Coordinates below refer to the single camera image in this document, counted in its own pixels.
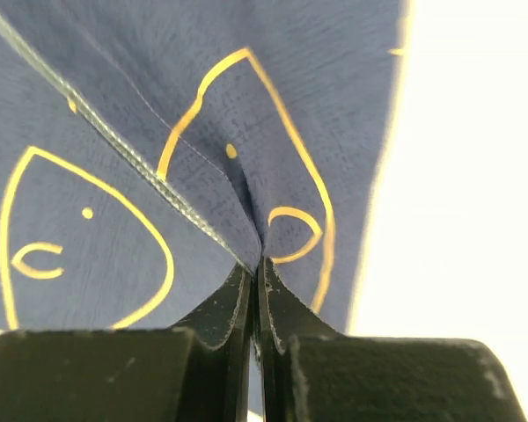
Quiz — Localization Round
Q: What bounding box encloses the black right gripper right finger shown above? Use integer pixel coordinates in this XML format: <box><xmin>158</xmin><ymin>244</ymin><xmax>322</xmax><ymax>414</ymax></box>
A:
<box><xmin>253</xmin><ymin>259</ymin><xmax>524</xmax><ymax>422</ymax></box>

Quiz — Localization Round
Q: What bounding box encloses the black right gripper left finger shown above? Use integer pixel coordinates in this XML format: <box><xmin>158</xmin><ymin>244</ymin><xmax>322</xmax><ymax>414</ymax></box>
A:
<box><xmin>0</xmin><ymin>267</ymin><xmax>252</xmax><ymax>421</ymax></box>

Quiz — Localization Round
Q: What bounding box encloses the blue cloth placemat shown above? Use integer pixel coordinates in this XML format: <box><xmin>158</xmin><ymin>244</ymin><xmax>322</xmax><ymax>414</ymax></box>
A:
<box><xmin>0</xmin><ymin>1</ymin><xmax>409</xmax><ymax>331</ymax></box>

